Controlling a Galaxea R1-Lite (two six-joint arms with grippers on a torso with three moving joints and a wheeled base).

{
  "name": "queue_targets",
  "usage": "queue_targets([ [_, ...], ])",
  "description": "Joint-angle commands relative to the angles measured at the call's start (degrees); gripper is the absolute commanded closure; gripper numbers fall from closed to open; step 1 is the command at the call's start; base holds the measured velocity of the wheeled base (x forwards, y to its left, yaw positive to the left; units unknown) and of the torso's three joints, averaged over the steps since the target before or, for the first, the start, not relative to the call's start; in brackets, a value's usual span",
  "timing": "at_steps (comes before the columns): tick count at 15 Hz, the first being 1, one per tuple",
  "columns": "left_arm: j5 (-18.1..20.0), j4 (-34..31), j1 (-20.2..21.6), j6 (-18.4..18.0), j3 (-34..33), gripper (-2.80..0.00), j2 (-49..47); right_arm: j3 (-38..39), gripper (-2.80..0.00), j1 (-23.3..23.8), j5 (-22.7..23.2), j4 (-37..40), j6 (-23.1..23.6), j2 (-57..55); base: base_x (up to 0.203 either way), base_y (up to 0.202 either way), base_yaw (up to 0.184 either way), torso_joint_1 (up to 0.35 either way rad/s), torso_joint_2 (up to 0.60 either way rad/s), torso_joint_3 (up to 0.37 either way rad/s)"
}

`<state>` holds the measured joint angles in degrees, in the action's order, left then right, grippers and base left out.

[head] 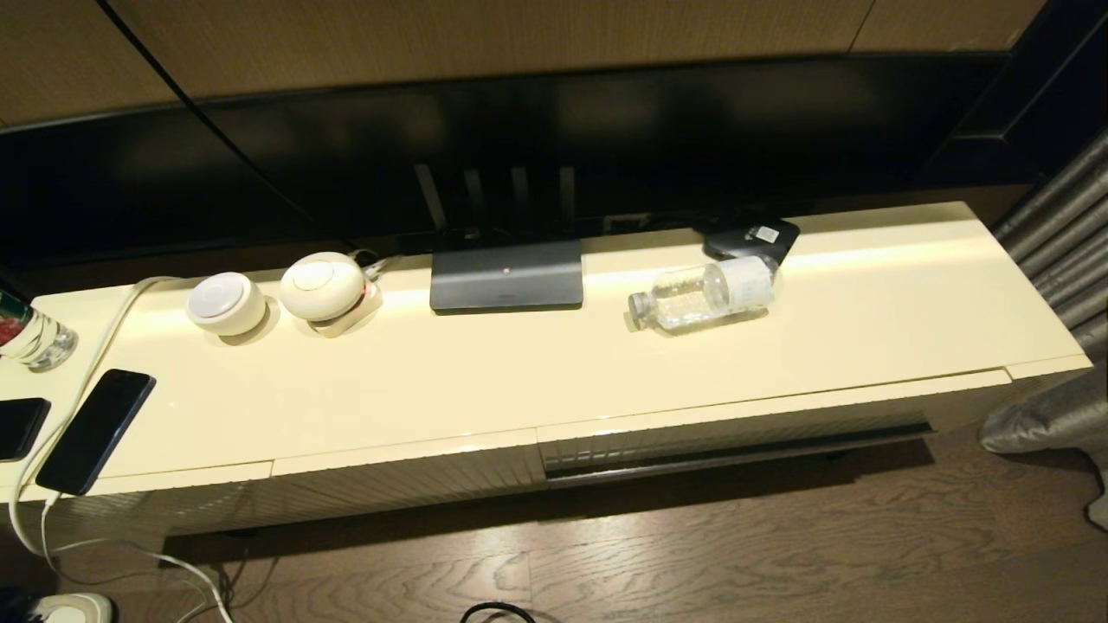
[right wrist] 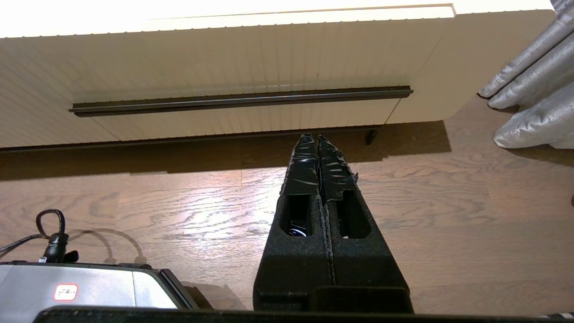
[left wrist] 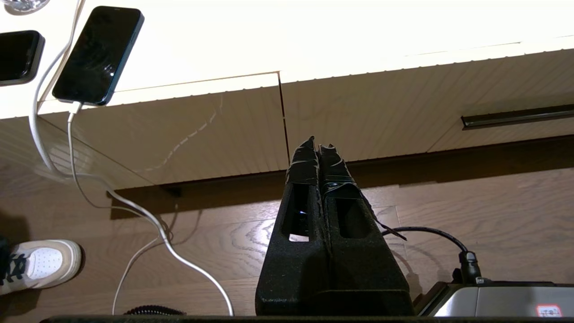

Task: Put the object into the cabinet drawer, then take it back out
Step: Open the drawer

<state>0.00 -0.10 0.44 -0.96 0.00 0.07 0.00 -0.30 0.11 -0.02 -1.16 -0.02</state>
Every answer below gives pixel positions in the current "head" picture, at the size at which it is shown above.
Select clear plastic water bottle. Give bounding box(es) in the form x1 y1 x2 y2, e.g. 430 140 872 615
628 254 780 333

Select wide cream drawer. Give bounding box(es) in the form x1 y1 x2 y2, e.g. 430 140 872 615
537 368 1014 487

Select cream white low cabinet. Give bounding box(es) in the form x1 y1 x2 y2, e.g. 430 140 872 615
0 201 1093 555

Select grey router with antennas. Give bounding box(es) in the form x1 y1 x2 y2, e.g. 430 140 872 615
414 163 584 314

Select white dock under dome device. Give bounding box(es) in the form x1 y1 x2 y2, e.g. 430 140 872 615
310 281 383 338

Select black box with white sticker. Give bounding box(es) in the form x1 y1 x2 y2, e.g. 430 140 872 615
701 215 801 267

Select white dome shaped device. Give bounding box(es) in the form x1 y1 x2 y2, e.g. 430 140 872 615
279 252 368 325

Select small white round speaker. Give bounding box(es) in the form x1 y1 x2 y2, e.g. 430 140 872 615
185 272 267 337

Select dark blue smartphone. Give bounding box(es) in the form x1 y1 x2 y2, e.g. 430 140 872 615
35 369 158 497

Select glass bottle with red label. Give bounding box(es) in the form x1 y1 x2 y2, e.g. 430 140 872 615
0 288 79 373

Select black smartphone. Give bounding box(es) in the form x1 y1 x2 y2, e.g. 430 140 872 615
0 397 51 463

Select white sneaker navy stripes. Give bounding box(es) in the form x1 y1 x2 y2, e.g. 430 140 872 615
26 593 113 623

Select dark navy trouser leg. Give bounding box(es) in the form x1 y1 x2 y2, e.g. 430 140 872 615
0 587 40 623

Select grey cable bundle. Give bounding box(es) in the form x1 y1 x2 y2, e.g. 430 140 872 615
351 248 408 278

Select black looped cable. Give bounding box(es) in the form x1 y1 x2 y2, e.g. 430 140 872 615
459 601 542 623

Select thick white power cable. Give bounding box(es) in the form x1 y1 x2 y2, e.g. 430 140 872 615
7 275 235 623

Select thin black wall cable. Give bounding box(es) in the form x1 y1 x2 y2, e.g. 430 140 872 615
93 0 356 247

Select thin white phone cable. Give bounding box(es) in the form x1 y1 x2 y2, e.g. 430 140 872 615
35 491 235 623

